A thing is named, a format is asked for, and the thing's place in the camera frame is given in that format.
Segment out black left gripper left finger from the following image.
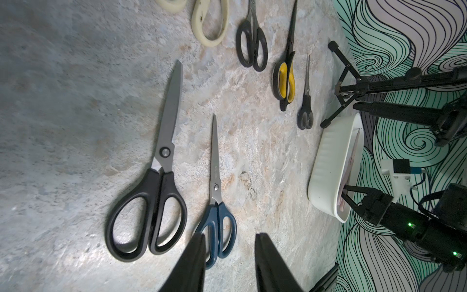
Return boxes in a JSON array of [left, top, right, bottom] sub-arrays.
[[159, 233, 206, 292]]

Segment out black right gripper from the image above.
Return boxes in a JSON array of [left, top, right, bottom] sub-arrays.
[[342, 185, 467, 270]]

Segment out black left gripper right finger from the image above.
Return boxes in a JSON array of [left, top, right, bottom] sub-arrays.
[[254, 233, 303, 292]]

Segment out dark blue handled scissors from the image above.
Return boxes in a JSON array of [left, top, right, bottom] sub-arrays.
[[195, 116, 237, 269]]

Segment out large black handled scissors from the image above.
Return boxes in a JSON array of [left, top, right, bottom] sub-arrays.
[[105, 60, 188, 262]]

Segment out yellow black handled scissors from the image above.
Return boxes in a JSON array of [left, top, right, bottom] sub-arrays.
[[272, 1, 297, 112]]

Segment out small black scissors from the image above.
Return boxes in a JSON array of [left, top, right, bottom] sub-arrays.
[[235, 0, 268, 72]]

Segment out cream handled kitchen scissors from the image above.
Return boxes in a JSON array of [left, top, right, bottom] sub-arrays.
[[154, 0, 231, 48]]

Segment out pink bladed scissors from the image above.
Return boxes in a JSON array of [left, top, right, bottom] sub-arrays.
[[338, 129, 361, 212]]

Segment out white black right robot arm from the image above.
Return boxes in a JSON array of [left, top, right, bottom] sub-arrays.
[[342, 183, 467, 273]]

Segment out white plastic storage box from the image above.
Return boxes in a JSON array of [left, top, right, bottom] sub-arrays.
[[307, 113, 365, 223]]

